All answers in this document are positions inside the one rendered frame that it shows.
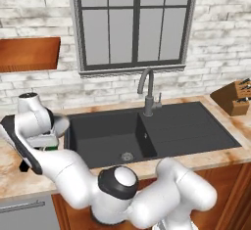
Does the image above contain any grey dishwasher handle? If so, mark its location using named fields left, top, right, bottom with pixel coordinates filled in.
left=0, top=200, right=46, bottom=214

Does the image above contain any dark grey sink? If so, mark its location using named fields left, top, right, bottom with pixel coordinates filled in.
left=63, top=101, right=243, bottom=170

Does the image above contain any wooden knife block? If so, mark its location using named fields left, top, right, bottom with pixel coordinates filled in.
left=209, top=78, right=251, bottom=117

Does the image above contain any wooden base cupboard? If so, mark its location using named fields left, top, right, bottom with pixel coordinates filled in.
left=51, top=162, right=251, bottom=230

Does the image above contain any black knife handle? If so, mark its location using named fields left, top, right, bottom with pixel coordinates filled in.
left=234, top=96, right=251, bottom=105
left=237, top=78, right=251, bottom=88

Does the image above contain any grey dishwasher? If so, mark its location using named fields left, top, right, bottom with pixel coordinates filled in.
left=0, top=193, right=62, bottom=230

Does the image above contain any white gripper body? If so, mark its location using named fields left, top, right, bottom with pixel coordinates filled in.
left=25, top=131, right=61, bottom=150

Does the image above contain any grey framed window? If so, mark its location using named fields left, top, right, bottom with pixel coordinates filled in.
left=69, top=0, right=199, bottom=79

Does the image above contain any dark grey tap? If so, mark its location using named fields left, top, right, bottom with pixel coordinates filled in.
left=136, top=68, right=164, bottom=117

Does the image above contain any wooden wall shelf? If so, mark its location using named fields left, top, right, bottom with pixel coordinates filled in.
left=0, top=36, right=63, bottom=73

